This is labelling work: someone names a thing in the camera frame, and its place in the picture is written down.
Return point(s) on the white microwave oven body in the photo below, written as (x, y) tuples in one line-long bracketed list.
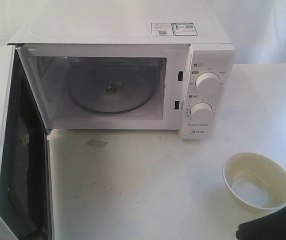
[(51, 44)]

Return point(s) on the cream ceramic bowl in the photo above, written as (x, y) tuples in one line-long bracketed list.
[(256, 182)]

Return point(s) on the white control knob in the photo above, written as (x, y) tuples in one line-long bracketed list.
[(201, 112), (208, 84)]

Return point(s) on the lower white control knob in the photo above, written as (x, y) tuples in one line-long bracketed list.
[(201, 112)]

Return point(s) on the white microwave door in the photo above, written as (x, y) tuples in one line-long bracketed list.
[(25, 185)]

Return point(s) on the left warning sticker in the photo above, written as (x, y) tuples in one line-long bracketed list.
[(161, 29)]

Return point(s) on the right blue label sticker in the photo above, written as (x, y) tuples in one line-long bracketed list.
[(184, 29)]

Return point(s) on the upper white control knob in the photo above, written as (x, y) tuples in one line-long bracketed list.
[(208, 84)]

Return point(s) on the glass microwave turntable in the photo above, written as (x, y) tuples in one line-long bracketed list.
[(112, 86)]

